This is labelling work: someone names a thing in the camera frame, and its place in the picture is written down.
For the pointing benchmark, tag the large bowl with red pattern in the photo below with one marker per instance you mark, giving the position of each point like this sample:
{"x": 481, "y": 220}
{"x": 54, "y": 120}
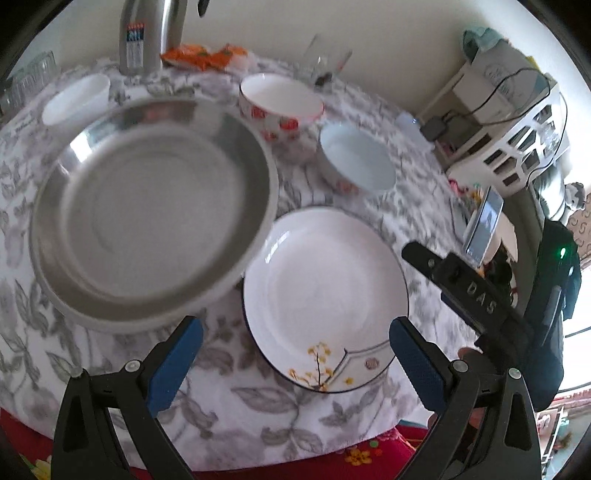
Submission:
{"x": 277, "y": 99}

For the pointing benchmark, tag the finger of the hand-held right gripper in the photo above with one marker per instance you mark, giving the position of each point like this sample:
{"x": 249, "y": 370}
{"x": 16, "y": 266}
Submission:
{"x": 466, "y": 288}

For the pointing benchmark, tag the grey box on shelf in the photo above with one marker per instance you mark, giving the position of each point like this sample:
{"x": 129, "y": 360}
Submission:
{"x": 503, "y": 78}

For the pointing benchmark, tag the stainless steel thermos jug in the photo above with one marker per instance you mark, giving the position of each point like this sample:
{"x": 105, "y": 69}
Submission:
{"x": 147, "y": 32}

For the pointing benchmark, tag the white lattice shelf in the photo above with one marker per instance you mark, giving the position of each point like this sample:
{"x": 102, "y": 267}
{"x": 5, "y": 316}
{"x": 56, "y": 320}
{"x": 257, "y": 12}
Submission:
{"x": 517, "y": 147}

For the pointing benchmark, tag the small clear container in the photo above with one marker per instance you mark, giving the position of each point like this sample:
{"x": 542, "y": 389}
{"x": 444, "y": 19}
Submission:
{"x": 407, "y": 122}

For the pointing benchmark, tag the person's right hand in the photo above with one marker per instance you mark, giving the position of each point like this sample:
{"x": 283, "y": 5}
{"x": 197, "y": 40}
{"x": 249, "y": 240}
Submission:
{"x": 468, "y": 356}

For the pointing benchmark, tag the ribbed glass tumbler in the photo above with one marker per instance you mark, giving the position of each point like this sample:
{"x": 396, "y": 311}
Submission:
{"x": 39, "y": 69}
{"x": 13, "y": 94}

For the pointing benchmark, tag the smartphone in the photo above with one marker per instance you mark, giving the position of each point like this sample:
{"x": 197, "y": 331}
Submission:
{"x": 482, "y": 226}

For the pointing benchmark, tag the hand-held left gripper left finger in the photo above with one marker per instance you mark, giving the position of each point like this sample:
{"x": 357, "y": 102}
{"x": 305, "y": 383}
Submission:
{"x": 178, "y": 364}

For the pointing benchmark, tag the teal cloth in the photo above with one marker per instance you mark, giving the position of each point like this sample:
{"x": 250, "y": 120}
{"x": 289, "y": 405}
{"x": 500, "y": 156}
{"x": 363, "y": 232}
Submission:
{"x": 480, "y": 41}

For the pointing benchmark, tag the small bowl with red pattern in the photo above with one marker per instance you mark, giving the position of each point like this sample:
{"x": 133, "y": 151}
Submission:
{"x": 355, "y": 157}

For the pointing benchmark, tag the clear glass cup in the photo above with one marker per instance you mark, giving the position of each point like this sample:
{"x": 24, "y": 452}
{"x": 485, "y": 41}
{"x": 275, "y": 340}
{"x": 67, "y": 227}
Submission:
{"x": 325, "y": 57}

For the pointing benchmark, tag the floral tablecloth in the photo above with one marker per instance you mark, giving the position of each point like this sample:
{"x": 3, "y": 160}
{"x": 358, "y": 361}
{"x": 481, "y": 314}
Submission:
{"x": 258, "y": 415}

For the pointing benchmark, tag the orange snack packets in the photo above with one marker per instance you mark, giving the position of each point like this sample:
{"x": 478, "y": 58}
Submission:
{"x": 203, "y": 56}

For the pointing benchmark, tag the white plate with yellow flowers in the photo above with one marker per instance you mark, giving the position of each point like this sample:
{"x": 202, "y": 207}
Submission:
{"x": 323, "y": 286}

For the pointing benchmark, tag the white square bowl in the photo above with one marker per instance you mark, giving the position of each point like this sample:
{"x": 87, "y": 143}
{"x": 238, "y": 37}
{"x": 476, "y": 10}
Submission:
{"x": 76, "y": 99}

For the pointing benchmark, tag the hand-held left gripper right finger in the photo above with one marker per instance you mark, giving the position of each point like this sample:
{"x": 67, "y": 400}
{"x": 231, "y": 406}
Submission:
{"x": 415, "y": 364}

